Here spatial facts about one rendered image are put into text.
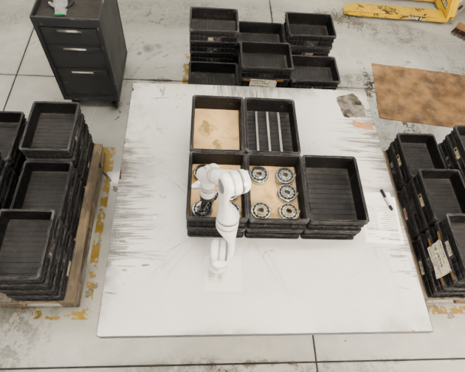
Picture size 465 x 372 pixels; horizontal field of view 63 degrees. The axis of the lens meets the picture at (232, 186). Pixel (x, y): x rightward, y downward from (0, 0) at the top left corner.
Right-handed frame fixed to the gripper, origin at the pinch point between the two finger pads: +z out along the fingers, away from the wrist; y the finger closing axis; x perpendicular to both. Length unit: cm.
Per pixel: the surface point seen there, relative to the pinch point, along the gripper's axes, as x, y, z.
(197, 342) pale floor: -38, -35, 85
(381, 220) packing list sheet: -62, 76, 15
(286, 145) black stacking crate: 3, 61, 2
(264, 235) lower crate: -27.3, 17.2, 11.7
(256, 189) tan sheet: -7.5, 27.9, 2.2
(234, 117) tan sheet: 37, 51, 2
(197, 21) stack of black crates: 157, 117, 36
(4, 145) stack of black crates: 140, -62, 47
